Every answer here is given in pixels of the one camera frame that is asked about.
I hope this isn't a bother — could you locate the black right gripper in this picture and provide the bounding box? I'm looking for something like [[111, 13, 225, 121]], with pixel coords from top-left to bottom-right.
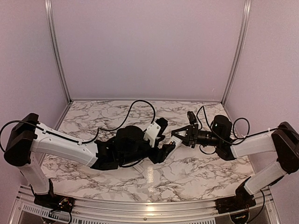
[[171, 124, 222, 148]]

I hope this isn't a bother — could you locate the white remote control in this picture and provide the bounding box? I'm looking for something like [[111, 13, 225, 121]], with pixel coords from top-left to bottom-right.
[[168, 136, 182, 152]]

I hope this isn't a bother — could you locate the white battery compartment cover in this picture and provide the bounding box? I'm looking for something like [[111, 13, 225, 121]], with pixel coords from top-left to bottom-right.
[[133, 164, 146, 174]]

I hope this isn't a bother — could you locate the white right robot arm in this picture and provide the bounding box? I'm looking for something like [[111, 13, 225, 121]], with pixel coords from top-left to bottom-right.
[[171, 115, 299, 209]]

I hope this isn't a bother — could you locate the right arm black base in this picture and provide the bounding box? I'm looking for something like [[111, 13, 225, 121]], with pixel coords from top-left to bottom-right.
[[215, 195, 256, 214]]

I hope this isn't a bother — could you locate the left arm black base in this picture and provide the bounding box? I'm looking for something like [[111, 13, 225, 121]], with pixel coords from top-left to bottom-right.
[[34, 194, 75, 212]]

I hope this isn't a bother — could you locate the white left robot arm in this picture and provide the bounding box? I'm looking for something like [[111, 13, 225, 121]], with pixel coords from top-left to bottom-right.
[[2, 113, 178, 208]]

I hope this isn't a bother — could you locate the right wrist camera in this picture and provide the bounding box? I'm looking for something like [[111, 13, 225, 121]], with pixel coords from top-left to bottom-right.
[[187, 111, 198, 126]]

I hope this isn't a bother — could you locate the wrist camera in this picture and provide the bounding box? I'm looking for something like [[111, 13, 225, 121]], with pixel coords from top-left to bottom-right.
[[143, 118, 168, 147], [187, 111, 198, 126]]

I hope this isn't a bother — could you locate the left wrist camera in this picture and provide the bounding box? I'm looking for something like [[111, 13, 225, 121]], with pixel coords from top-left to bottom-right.
[[143, 118, 168, 147]]

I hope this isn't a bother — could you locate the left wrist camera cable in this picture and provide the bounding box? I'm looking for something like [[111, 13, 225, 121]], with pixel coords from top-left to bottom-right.
[[0, 99, 157, 168]]

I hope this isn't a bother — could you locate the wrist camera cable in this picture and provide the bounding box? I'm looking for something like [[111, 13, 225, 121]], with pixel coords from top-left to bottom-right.
[[0, 99, 157, 168], [196, 105, 281, 154]]

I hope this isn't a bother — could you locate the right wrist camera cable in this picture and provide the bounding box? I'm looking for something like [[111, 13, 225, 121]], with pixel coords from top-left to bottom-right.
[[196, 105, 281, 154]]

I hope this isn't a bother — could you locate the front aluminium frame rail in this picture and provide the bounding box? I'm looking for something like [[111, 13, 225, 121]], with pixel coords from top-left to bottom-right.
[[9, 186, 281, 224]]

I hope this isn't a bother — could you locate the right rear aluminium frame post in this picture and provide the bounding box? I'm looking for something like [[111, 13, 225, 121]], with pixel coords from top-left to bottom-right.
[[221, 0, 252, 107]]

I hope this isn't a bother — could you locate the aluminium frame post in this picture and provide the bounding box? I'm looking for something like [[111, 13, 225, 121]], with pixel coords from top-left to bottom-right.
[[221, 0, 252, 107], [45, 0, 72, 104]]

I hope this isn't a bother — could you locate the left rear aluminium frame post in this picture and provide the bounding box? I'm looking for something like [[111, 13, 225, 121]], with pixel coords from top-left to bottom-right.
[[45, 0, 72, 104]]

